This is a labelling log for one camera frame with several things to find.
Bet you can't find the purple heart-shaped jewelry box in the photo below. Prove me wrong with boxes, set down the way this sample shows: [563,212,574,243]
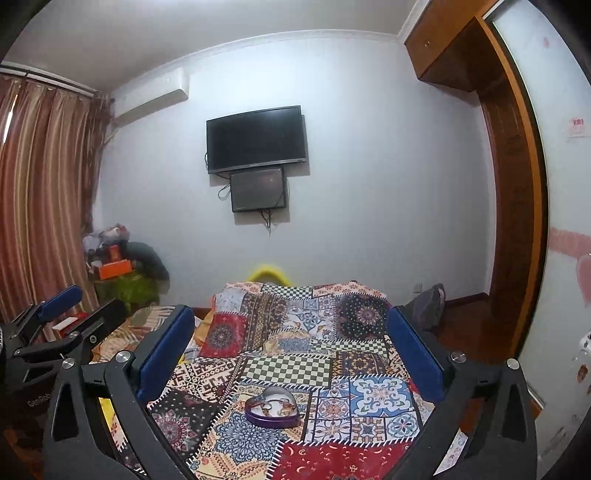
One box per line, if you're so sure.
[245,387,300,429]

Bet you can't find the red braided bracelet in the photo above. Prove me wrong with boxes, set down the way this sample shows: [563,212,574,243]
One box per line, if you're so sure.
[257,398,290,418]

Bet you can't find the red box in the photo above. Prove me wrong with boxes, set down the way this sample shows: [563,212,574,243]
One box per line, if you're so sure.
[52,312,88,338]

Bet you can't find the striped patterned blanket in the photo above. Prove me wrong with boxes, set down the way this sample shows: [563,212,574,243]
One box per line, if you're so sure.
[91,306,174,363]

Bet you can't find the orange box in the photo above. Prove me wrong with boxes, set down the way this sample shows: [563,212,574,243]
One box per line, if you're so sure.
[98,259,133,280]

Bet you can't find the white sliding wardrobe door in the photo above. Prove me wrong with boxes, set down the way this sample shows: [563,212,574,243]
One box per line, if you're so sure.
[489,1,590,475]

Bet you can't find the colourful patchwork bedspread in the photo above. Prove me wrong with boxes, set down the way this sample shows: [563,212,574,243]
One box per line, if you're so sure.
[147,281,435,479]

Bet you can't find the grey backpack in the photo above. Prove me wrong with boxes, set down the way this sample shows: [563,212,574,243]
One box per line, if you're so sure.
[406,283,446,331]

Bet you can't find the striped brown curtain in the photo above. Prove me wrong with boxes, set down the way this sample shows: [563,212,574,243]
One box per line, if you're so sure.
[1,75,110,321]

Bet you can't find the yellow round object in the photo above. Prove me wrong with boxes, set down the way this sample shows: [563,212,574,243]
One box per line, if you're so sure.
[247,264,294,287]

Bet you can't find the brown wooden door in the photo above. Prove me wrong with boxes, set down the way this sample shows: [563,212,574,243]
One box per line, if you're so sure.
[476,17,548,357]

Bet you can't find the wooden overhead cabinet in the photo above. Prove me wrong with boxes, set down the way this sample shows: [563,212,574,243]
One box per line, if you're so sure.
[405,0,502,92]

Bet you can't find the white wall air conditioner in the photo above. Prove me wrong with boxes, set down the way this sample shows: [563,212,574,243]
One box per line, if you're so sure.
[113,68,189,127]

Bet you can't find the small black wall monitor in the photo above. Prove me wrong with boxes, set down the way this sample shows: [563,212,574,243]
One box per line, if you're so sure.
[229,167,287,213]

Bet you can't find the large black wall television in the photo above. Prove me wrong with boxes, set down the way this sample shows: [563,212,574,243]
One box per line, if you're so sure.
[206,105,307,174]

